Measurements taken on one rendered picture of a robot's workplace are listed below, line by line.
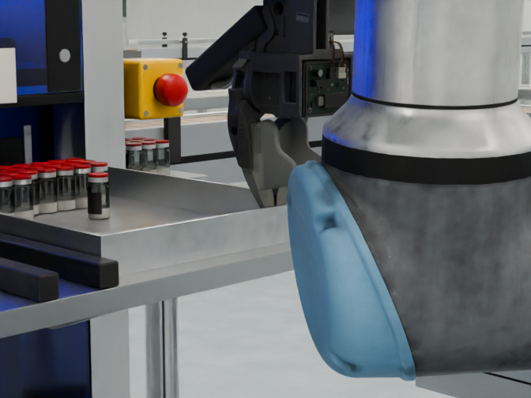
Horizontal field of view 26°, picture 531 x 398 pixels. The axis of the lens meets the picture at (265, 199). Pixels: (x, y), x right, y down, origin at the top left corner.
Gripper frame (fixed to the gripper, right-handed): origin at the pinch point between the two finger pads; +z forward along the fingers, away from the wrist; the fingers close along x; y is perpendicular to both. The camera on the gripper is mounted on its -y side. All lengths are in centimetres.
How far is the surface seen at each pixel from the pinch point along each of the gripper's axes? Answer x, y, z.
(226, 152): 39, -47, 3
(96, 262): -21.9, 3.1, 1.6
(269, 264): -3.7, 3.9, 4.5
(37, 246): -21.6, -5.0, 1.6
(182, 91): 18.5, -32.5, -7.6
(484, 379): 85, -31, 44
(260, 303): 226, -224, 93
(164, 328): 31, -51, 28
